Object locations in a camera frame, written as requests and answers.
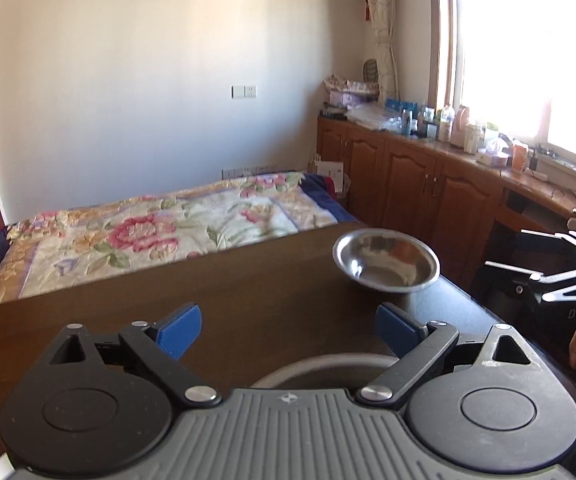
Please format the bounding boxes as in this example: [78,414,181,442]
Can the wooden low cabinet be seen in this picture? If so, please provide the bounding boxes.
[316,117,576,289]

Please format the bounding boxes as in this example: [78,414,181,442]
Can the floral bed quilt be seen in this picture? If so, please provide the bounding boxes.
[0,171,354,304]

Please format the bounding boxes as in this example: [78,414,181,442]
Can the patterned curtain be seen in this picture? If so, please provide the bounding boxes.
[367,0,399,104]

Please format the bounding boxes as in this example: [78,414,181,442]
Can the bottles on windowsill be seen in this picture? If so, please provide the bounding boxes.
[407,106,530,172]

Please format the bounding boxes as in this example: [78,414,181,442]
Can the clutter pile on cabinet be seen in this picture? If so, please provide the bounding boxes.
[319,58,403,133]

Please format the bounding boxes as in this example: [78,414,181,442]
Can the large steel bowl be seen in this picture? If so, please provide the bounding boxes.
[252,353,399,390]

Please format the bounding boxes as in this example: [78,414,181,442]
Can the small steel bowl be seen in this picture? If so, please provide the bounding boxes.
[332,228,440,295]

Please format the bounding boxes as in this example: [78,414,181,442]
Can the white paper bag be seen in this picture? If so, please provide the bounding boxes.
[309,159,344,194]

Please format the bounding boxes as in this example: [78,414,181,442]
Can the wall switch plate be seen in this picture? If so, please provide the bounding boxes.
[231,84,256,99]

